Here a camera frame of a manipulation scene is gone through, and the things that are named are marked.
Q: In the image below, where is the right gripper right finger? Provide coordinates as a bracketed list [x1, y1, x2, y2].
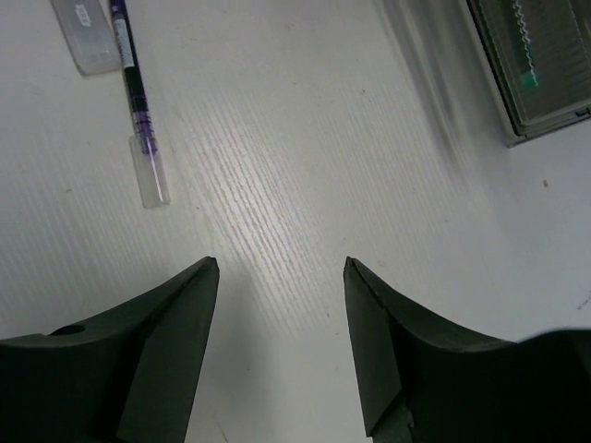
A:
[344, 258, 590, 442]

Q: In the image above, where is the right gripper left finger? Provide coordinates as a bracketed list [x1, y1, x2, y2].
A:
[1, 257, 219, 442]

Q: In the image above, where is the blue gel pen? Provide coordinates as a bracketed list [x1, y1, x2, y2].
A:
[108, 0, 171, 209]

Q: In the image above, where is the clear plastic drawer organizer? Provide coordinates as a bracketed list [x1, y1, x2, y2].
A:
[464, 1, 590, 147]

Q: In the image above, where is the orange highlighter marker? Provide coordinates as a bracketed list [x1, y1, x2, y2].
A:
[51, 0, 120, 76]

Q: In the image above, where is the green gel pen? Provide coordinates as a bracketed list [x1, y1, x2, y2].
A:
[512, 0, 540, 90]

